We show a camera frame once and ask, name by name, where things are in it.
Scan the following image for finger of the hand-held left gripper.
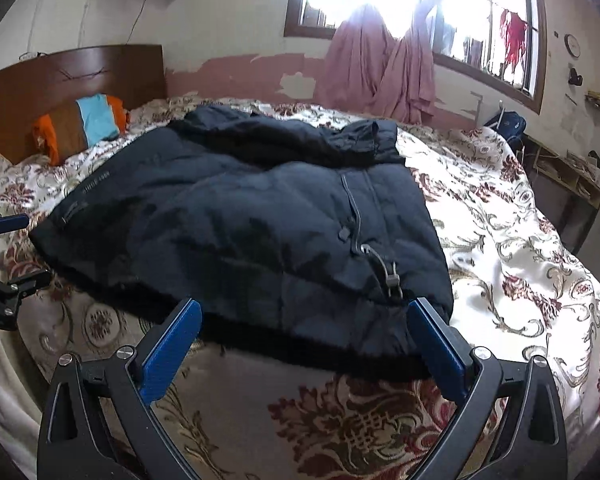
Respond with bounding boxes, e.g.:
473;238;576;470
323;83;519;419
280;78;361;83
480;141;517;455
0;267;53;332
0;207;31;251

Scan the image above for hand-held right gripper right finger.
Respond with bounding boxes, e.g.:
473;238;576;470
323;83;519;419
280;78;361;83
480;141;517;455
407;298;568;480

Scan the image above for black power cable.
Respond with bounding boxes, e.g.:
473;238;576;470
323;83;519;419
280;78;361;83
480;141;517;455
127;0;153;43

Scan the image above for floral satin bed quilt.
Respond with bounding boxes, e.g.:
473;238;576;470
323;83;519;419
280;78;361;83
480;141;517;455
0;96;600;480

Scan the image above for pink curtain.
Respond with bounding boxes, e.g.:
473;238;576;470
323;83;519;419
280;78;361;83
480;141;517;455
314;4;398;116
375;10;436;125

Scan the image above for wooden desk with shelves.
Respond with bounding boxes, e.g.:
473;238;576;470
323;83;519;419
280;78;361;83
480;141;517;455
522;132;600;256

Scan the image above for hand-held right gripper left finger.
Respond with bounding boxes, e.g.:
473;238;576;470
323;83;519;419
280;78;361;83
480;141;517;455
37;298;203;480

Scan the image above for wooden bed headboard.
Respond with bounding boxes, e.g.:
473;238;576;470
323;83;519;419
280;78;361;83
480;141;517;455
0;44;168;181

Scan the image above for white bed sheet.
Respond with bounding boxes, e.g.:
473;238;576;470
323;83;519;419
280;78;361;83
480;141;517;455
0;337;43;478

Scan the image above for dark navy padded jacket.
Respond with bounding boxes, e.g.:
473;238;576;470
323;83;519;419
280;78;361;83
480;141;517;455
28;104;455;381

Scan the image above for blue backpack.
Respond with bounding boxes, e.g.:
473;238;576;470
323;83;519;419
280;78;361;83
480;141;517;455
485;110;526;148

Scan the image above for brown framed window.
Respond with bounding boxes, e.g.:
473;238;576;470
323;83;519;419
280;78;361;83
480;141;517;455
284;0;548;115

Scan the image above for striped orange brown blue pillow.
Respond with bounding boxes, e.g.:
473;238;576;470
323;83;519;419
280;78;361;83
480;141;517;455
32;94;131;166

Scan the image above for red hanging clothes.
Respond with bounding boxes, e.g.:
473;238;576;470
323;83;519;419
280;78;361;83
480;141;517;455
497;7;528;63

